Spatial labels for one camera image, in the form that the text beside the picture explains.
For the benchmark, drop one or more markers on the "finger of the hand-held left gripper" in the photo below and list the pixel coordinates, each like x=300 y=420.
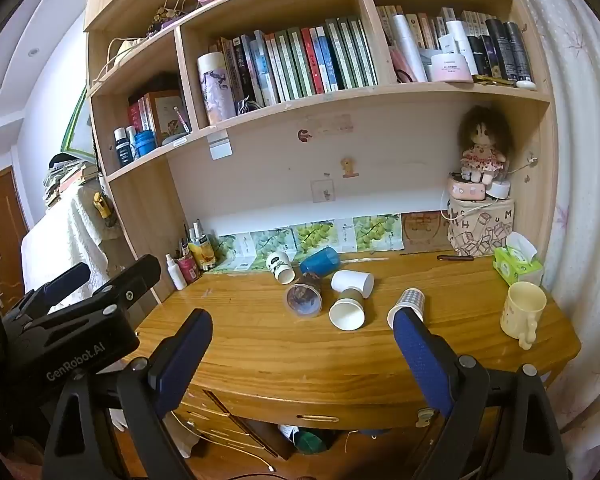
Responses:
x=67 y=280
x=130 y=280

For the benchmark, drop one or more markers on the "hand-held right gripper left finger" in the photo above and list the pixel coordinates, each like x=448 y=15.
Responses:
x=182 y=362

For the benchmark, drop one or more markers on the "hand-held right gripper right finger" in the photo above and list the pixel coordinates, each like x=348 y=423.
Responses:
x=420 y=355

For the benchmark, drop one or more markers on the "checkered paper cup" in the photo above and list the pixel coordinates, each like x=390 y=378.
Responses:
x=410 y=301

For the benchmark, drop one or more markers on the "brown paper cup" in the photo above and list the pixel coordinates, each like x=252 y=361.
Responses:
x=347 y=312

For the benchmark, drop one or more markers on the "plain white paper cup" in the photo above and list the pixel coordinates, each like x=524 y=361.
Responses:
x=352 y=282

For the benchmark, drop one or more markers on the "dark patterned paper cup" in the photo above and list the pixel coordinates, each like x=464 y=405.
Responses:
x=304 y=300

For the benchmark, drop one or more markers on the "white cup with green print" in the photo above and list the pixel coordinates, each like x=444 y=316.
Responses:
x=279 y=266

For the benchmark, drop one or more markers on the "blue plastic cup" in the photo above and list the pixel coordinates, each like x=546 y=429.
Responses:
x=321 y=260

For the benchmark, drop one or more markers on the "white lace cloth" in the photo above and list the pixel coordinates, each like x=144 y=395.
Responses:
x=65 y=245

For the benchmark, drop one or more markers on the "small white squeeze bottle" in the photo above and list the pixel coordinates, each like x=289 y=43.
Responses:
x=175 y=274

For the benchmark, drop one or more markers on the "pink pen holder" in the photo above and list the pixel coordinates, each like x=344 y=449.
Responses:
x=187 y=267

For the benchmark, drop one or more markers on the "orange label spray bottle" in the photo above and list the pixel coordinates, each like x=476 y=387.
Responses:
x=203 y=254

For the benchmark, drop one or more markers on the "yellow toy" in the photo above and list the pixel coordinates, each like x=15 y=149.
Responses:
x=100 y=205

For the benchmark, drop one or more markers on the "brown wooden door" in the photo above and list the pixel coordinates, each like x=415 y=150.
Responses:
x=2 y=225

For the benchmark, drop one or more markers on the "brown pen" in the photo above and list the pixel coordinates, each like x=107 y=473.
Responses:
x=455 y=257

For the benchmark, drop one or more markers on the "stack of magazines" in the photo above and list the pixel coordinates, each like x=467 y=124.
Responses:
x=67 y=176

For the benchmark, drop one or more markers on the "wooden desk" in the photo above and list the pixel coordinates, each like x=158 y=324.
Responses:
x=290 y=355

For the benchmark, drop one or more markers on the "thin wooden stick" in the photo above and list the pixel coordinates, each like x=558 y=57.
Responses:
x=365 y=260

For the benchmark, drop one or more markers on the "cream ceramic mug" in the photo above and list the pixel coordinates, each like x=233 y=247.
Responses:
x=522 y=310

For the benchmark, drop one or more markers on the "wooden engraved board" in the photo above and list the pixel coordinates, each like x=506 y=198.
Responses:
x=422 y=231

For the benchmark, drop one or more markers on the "dark glass bottle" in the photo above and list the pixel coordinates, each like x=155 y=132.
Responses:
x=123 y=149

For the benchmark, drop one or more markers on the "green tissue box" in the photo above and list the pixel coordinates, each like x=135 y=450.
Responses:
x=517 y=266

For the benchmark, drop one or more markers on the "blue plastic jar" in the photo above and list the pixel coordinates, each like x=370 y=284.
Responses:
x=145 y=144

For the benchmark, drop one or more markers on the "cube printed storage box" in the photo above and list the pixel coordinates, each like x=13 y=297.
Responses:
x=480 y=227

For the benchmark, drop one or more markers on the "green framed picture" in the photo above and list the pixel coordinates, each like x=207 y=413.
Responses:
x=77 y=125

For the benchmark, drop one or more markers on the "row of grape printed packets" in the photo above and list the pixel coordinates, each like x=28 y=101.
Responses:
x=310 y=235

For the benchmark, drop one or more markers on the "red illustrated book set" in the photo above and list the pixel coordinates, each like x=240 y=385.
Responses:
x=155 y=112

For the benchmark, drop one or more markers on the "pink small box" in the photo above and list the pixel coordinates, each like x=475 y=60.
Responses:
x=466 y=190

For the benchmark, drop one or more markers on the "white round device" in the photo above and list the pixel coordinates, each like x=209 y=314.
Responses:
x=499 y=190

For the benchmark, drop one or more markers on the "floral printed thermos bottle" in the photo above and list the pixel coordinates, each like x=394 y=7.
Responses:
x=215 y=90

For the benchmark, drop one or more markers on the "brown-haired doll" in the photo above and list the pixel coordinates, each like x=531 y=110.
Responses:
x=482 y=142

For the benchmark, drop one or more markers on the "beige paper bag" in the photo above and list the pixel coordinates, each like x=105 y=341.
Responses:
x=122 y=55

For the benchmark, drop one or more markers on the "white floral curtain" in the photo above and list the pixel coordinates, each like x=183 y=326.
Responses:
x=580 y=160

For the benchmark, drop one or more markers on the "wooden bookshelf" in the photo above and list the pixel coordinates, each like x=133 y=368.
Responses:
x=330 y=105

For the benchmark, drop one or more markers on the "dark floral gift bag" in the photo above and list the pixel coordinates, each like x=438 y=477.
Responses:
x=164 y=16

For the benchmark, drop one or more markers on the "row of green and red books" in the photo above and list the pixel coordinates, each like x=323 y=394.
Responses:
x=305 y=65

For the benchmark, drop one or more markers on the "pale pink cosmetic jar box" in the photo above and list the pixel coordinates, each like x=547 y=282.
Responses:
x=450 y=67

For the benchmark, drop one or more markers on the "white cosmetic tube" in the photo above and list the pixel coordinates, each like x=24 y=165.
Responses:
x=407 y=47

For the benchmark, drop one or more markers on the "white small box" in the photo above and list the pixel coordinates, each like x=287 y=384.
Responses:
x=450 y=41

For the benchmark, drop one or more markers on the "row of pale and dark books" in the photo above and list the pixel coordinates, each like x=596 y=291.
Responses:
x=472 y=25

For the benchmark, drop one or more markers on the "small wooden wall hook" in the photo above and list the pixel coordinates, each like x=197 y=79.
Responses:
x=349 y=166

